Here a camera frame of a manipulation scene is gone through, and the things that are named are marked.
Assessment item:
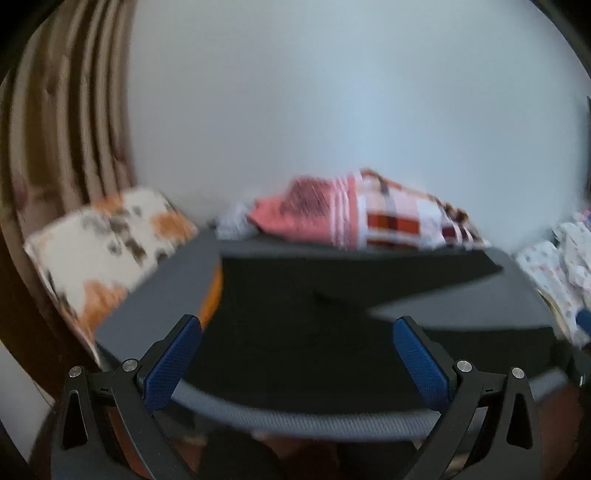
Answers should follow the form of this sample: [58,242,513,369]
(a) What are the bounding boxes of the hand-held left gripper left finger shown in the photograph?
[51,314,204,480]

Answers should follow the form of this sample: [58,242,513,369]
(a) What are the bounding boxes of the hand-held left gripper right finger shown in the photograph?
[392,316,542,480]

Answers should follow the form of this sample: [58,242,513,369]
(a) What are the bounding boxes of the black pants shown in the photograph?
[182,253,566,414]

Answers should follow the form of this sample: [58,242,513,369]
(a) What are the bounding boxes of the white dotted cloth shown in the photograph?
[515,210,591,349]

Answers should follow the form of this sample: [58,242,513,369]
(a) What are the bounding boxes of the grey mesh mattress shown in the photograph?
[95,231,571,439]

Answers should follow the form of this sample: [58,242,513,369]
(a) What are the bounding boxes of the white orange patterned pillow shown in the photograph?
[24,187,199,365]

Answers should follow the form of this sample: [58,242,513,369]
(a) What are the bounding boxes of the small white cloth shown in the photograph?
[215,200,257,241]

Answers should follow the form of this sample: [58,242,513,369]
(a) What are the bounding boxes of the pink plaid pillow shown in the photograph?
[248,168,491,252]

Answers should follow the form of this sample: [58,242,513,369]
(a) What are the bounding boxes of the brown striped curtain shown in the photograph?
[0,0,139,370]

